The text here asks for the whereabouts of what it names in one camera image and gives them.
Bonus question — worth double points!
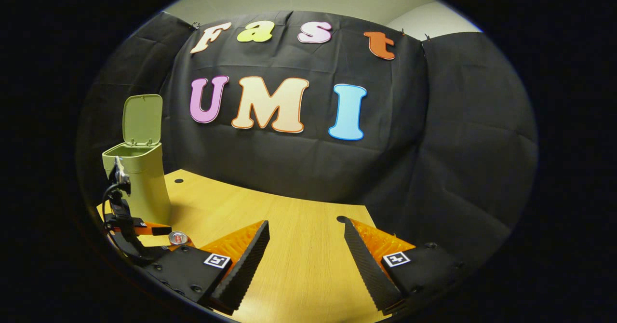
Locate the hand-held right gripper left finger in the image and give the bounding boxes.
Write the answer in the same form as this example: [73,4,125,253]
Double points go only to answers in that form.
[144,220,270,315]

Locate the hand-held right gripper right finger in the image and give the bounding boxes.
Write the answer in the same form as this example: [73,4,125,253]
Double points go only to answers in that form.
[343,217,464,315]

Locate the orange pop can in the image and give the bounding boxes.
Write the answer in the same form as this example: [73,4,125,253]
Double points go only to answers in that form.
[167,230,195,251]

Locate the green desktop garbage bin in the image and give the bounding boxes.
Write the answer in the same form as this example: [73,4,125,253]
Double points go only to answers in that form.
[102,94,173,226]

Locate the wooden desktop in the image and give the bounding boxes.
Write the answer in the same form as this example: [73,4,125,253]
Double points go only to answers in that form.
[96,169,416,323]

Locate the black backdrop cloth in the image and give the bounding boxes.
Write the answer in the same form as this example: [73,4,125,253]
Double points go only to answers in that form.
[77,10,539,285]

